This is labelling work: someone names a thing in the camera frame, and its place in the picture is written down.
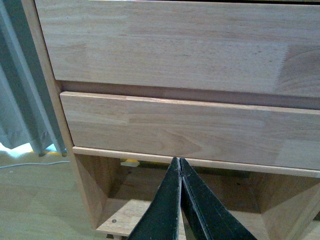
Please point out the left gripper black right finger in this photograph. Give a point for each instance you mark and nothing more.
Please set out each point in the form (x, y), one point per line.
(207, 216)

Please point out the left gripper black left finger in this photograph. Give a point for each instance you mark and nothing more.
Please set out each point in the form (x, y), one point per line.
(162, 218)

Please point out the lower left wooden drawer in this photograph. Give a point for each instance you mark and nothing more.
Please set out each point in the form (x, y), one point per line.
(262, 135)

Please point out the wooden drawer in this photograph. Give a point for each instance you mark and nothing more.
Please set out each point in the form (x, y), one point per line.
(262, 135)
(233, 47)

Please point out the grey curtain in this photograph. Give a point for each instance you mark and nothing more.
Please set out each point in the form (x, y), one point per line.
(26, 112)

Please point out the upper left wooden drawer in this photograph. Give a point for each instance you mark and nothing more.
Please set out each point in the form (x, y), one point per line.
(233, 47)

